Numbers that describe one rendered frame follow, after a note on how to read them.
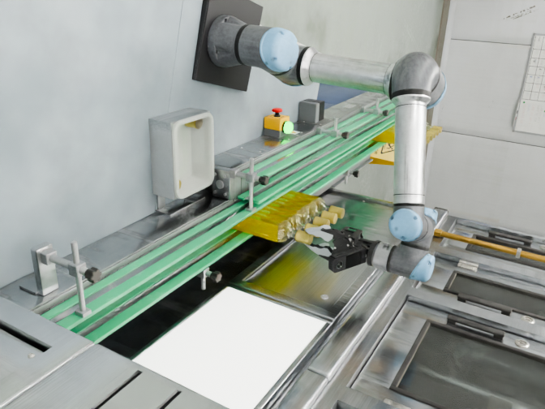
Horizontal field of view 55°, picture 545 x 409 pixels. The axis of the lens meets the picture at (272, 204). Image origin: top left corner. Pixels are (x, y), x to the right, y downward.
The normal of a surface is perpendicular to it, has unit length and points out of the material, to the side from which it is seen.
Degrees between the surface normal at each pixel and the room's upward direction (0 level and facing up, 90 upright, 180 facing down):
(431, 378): 90
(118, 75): 0
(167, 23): 0
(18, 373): 90
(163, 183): 90
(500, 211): 90
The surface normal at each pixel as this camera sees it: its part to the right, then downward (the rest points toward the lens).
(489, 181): -0.51, 0.33
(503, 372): 0.04, -0.92
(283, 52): 0.77, 0.26
